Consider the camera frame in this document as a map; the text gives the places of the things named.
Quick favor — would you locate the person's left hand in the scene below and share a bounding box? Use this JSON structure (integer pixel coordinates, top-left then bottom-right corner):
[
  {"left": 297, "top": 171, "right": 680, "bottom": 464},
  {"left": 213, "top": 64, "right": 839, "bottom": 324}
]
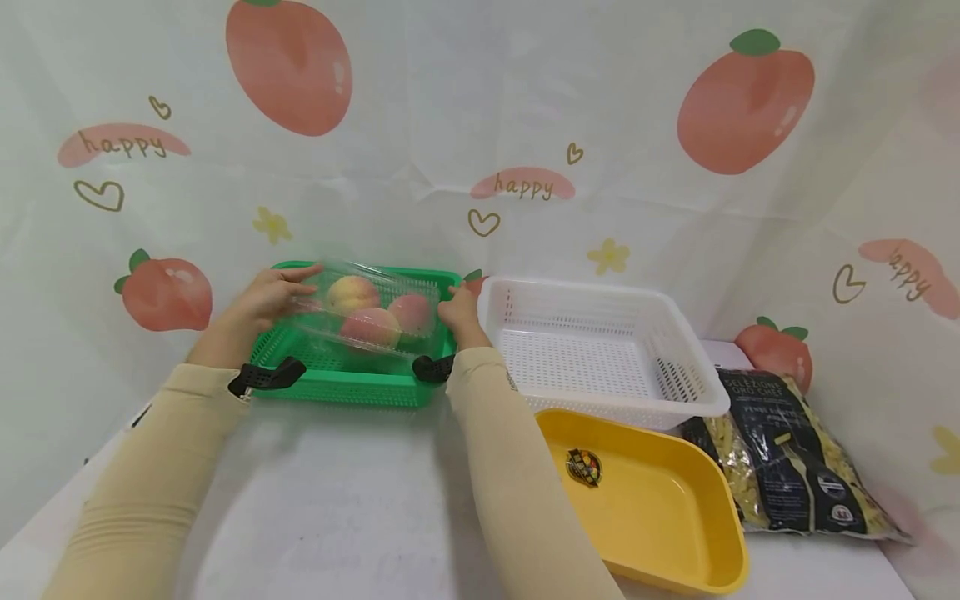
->
[{"left": 187, "top": 264, "right": 325, "bottom": 371}]

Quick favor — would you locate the person's right hand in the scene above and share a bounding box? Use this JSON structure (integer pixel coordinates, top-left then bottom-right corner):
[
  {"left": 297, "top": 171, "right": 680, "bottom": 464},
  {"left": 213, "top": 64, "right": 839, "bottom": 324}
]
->
[{"left": 436, "top": 283, "right": 493, "bottom": 352}]

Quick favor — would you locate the clear plastic clamshell box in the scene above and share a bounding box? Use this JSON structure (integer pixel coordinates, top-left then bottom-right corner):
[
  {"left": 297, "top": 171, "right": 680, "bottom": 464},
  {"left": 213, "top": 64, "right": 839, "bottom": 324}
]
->
[{"left": 293, "top": 260, "right": 443, "bottom": 361}]

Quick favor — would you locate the person's right forearm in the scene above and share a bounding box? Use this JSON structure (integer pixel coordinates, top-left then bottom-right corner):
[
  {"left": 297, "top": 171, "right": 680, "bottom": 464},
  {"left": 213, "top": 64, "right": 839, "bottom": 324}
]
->
[{"left": 446, "top": 346, "right": 626, "bottom": 600}]

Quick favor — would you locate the person's left forearm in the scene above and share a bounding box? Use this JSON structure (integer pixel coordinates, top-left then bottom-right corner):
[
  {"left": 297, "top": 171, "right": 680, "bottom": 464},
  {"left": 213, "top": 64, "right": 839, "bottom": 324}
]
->
[{"left": 41, "top": 362, "right": 251, "bottom": 600}]

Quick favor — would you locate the peach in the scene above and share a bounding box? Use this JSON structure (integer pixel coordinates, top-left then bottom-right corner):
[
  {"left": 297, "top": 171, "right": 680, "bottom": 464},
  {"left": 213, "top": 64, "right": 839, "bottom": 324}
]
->
[
  {"left": 326, "top": 275, "right": 382, "bottom": 316},
  {"left": 387, "top": 292, "right": 433, "bottom": 333},
  {"left": 339, "top": 308, "right": 403, "bottom": 349}
]

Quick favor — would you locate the black wrist band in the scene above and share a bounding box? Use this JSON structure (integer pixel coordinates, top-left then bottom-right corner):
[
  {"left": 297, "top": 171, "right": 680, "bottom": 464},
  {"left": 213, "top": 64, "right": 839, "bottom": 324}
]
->
[
  {"left": 227, "top": 357, "right": 308, "bottom": 398},
  {"left": 412, "top": 354, "right": 458, "bottom": 385}
]

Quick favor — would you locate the green plastic basket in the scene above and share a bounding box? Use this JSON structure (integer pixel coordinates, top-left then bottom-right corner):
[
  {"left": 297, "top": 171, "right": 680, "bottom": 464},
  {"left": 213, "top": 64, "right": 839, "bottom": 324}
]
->
[{"left": 247, "top": 261, "right": 464, "bottom": 409}]

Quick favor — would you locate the white plastic basket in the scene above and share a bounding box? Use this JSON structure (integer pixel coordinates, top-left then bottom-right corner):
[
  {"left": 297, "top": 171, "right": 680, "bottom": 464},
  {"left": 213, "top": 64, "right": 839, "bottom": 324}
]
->
[{"left": 477, "top": 276, "right": 732, "bottom": 432}]

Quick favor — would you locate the yellow plastic tray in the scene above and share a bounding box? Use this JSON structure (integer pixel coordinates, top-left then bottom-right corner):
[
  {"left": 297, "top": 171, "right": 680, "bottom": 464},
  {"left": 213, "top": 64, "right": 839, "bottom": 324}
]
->
[{"left": 533, "top": 407, "right": 750, "bottom": 597}]

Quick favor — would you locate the black pasta bag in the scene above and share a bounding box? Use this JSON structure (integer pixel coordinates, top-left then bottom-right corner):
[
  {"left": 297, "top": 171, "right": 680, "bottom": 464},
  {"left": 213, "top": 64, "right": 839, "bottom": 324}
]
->
[{"left": 678, "top": 368, "right": 915, "bottom": 545}]

